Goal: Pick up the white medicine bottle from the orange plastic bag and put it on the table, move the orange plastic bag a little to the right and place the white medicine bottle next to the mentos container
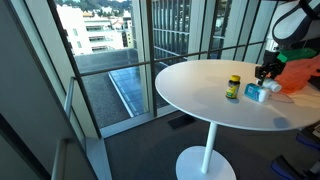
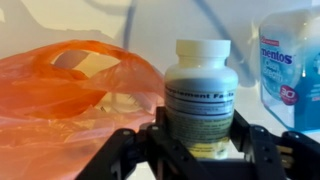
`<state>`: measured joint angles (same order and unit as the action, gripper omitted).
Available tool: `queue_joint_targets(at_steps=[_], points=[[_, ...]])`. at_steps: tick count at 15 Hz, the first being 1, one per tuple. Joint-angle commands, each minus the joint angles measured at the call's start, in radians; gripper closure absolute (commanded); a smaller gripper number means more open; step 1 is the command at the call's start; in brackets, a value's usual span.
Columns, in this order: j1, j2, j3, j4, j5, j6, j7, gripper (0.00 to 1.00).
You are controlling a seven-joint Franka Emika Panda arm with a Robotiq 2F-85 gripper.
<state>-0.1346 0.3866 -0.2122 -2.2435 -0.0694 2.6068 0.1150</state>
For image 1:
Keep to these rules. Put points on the dark window railing bar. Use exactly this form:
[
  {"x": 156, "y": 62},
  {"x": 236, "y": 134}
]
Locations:
[{"x": 116, "y": 67}]

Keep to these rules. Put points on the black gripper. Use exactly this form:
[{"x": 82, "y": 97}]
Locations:
[{"x": 273, "y": 63}]

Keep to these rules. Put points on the blue and black stand foot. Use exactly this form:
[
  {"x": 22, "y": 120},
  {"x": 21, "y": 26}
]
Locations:
[
  {"x": 283, "y": 166},
  {"x": 308, "y": 138}
]

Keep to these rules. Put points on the white bottle with yellow label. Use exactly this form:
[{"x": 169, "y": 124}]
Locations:
[{"x": 272, "y": 85}]

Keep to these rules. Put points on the grey metal handrail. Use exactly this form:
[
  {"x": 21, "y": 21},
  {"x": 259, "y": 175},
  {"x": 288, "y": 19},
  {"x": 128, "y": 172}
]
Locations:
[{"x": 69, "y": 98}]

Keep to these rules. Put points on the orange plastic bag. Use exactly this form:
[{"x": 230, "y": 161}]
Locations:
[{"x": 300, "y": 75}]

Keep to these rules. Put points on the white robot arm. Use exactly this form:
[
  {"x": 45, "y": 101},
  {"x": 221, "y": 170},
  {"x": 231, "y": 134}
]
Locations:
[{"x": 293, "y": 26}]

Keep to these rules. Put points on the dark window frame post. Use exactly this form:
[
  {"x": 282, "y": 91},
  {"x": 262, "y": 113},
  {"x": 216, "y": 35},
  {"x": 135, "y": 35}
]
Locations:
[
  {"x": 73, "y": 63},
  {"x": 151, "y": 50}
]

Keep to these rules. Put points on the dark bottle with yellow cap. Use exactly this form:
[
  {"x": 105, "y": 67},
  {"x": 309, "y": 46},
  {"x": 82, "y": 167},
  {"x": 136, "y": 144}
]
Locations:
[{"x": 232, "y": 88}]

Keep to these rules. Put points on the black floor vent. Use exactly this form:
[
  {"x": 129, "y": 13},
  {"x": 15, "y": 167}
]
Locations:
[{"x": 181, "y": 122}]

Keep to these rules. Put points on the white table pedestal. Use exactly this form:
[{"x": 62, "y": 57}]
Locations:
[{"x": 209, "y": 146}]

